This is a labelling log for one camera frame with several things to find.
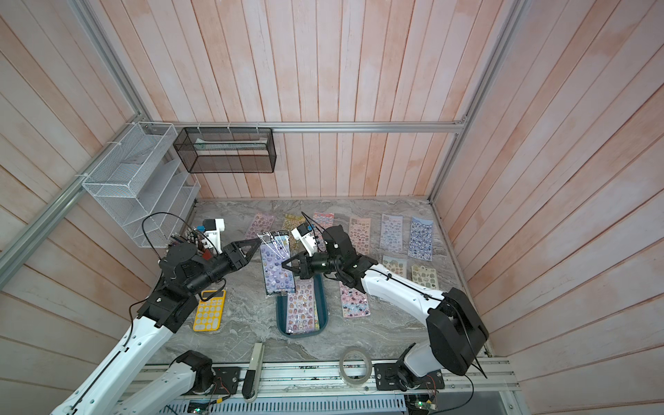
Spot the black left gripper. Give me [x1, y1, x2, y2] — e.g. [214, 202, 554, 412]
[186, 238, 262, 295]

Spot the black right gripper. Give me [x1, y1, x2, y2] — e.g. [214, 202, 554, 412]
[283, 250, 345, 283]

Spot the purple sticker sheet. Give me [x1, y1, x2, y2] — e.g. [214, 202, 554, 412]
[258, 231, 296, 296]

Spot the teal storage box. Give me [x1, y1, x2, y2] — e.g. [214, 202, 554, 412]
[276, 275, 329, 338]

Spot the colourful small sticker sheet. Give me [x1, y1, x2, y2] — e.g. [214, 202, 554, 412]
[283, 214, 306, 233]

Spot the red blue cat sticker sheet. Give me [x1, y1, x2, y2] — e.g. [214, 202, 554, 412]
[313, 213, 335, 231]

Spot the pink yellow cat sticker sheet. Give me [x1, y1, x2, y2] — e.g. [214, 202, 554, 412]
[339, 283, 371, 318]

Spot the pastel sticker sheet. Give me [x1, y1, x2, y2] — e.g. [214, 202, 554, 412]
[349, 217, 371, 256]

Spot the light blue sticker sheet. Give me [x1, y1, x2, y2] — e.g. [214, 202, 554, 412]
[380, 214, 403, 253]

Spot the green sticker sheet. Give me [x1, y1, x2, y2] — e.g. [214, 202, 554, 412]
[411, 265, 439, 290]
[382, 255, 407, 278]

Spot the dark blue sticker sheet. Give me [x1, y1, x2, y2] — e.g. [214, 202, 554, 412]
[408, 217, 433, 261]

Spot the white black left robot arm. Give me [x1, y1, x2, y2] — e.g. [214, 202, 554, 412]
[53, 239, 261, 414]

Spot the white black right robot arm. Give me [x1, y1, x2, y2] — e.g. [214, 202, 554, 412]
[282, 223, 489, 391]

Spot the yellow calculator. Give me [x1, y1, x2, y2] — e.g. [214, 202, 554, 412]
[192, 290, 227, 333]

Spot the clear tape roll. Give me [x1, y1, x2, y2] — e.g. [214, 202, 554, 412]
[338, 347, 373, 387]

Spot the grey stapler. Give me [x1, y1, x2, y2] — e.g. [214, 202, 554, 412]
[242, 342, 265, 403]

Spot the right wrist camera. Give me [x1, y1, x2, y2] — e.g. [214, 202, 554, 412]
[290, 222, 317, 257]

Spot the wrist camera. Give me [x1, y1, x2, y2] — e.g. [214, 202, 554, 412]
[290, 222, 317, 257]
[199, 218, 225, 254]

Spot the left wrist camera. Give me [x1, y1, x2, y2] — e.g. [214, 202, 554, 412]
[199, 218, 225, 254]

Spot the black mesh wall basket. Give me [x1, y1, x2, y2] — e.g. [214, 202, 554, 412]
[174, 126, 277, 174]

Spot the white mesh wall shelf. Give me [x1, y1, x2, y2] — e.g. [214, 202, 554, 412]
[83, 122, 201, 249]

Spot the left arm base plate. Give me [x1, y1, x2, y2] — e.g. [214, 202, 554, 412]
[211, 367, 241, 396]

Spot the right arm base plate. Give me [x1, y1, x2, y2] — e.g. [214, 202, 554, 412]
[373, 362, 445, 393]

